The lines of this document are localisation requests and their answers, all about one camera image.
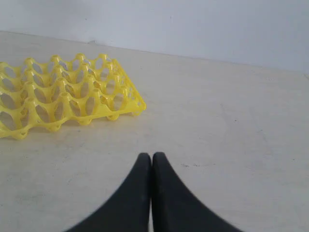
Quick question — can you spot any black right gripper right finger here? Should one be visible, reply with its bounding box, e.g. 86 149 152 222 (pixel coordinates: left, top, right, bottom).
152 152 240 232

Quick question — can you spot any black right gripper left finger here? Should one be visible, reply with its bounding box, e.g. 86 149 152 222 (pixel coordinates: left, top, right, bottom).
68 153 152 232

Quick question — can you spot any yellow plastic egg tray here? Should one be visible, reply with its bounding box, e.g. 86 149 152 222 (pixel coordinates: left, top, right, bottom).
0 53 146 139

